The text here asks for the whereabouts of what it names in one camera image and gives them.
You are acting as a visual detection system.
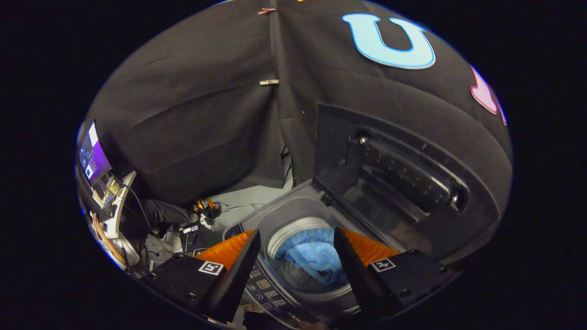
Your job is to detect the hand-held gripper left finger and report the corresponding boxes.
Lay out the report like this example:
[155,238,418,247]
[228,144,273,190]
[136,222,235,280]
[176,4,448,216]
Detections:
[140,229,262,324]

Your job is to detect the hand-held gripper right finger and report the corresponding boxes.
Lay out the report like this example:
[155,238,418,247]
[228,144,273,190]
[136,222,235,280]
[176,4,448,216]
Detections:
[333,227,461,321]

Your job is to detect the light blue shirt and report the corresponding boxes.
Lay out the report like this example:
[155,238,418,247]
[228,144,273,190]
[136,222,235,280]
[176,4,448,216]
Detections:
[274,228,349,286]

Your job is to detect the dark washing machine lid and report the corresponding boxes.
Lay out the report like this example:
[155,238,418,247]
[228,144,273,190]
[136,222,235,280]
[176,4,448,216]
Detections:
[312,103,500,266]

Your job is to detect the small black box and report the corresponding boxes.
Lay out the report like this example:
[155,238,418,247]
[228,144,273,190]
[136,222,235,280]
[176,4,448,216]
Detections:
[180,224,203,253]

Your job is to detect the orange and black device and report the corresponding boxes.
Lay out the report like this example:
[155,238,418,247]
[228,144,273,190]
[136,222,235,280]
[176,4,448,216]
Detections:
[195,198,222,220]

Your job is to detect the black backdrop stand legs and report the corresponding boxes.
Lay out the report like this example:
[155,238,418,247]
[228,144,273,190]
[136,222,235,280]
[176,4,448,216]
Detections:
[281,146,297,185]

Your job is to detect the white desk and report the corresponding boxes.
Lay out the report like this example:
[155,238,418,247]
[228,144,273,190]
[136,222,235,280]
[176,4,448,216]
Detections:
[92,170,138,240]

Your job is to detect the black backdrop cloth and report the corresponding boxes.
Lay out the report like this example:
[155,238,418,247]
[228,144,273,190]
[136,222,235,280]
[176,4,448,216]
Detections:
[85,0,513,257]

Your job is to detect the computer monitor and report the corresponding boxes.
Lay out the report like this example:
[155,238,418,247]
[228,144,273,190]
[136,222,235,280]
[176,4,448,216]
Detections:
[78,121,112,186]

